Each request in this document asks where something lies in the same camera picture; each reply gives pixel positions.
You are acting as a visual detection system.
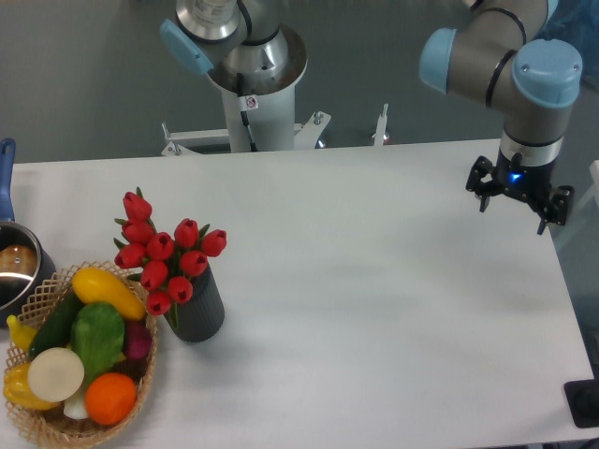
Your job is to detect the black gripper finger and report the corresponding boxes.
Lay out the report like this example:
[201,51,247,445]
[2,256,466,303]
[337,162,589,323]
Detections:
[465,156,504,212]
[528,185,575,235]

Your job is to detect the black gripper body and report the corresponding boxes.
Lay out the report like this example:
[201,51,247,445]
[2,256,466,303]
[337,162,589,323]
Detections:
[491,151,554,207]

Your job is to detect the red tulip bouquet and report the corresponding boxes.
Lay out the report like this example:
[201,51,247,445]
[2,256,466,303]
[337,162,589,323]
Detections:
[114,189,227,316]

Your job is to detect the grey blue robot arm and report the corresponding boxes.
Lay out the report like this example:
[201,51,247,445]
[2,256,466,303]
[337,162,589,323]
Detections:
[418,1,583,234]

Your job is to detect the dark grey ribbed vase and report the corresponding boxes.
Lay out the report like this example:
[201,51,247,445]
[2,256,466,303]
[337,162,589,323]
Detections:
[165,267,226,343]

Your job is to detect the black device at table edge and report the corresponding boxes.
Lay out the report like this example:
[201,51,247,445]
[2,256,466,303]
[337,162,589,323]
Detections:
[563,379,598,428]

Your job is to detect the purple red onion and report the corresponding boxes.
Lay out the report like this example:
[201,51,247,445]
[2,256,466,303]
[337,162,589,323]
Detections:
[123,322,153,360]

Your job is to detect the yellow squash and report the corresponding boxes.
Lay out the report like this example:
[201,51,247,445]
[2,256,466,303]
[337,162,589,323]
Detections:
[71,267,146,321]

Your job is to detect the green lettuce leaf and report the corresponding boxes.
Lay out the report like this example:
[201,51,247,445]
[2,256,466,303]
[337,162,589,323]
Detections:
[71,302,124,386]

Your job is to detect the orange fruit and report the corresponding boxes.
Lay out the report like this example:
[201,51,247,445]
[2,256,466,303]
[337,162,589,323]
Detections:
[84,372,137,426]

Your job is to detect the dark green cucumber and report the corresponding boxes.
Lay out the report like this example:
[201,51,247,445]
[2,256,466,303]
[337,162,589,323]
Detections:
[28,291,84,360]

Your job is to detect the white green leek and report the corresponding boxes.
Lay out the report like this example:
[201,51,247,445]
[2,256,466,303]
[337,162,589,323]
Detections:
[63,385,89,420]

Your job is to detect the white round radish slice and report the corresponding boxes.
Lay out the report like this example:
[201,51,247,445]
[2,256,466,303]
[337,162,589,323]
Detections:
[27,347,84,402]

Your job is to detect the yellow banana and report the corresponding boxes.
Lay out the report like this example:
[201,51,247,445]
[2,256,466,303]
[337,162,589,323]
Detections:
[6,315,37,353]

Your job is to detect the woven wicker basket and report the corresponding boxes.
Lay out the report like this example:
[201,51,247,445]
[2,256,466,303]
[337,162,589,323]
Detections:
[2,261,158,448]

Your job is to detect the yellow bell pepper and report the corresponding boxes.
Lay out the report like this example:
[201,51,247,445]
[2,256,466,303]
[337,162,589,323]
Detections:
[3,363,60,411]

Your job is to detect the blue handled saucepan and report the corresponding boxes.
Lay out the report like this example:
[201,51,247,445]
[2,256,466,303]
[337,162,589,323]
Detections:
[1,138,55,328]

